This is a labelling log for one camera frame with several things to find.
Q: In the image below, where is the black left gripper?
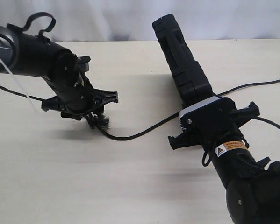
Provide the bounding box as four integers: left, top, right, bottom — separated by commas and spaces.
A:
41, 81, 119, 120

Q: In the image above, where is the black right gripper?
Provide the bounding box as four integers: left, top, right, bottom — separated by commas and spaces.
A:
168, 102, 260, 152

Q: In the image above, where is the black plastic carrying case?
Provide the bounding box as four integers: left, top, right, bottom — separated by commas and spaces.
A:
152, 14, 215, 106

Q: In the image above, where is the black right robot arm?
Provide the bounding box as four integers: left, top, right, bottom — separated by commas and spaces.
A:
168, 98, 280, 224

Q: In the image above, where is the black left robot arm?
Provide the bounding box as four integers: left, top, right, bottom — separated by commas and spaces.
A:
0, 24, 119, 120

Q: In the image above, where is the white backdrop curtain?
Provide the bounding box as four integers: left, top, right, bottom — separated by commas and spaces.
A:
0, 0, 280, 41

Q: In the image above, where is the white zip tie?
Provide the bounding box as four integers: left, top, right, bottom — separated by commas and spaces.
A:
0, 45, 38, 112

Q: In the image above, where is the thin black right camera cable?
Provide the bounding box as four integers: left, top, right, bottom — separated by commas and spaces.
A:
201, 116, 280, 167

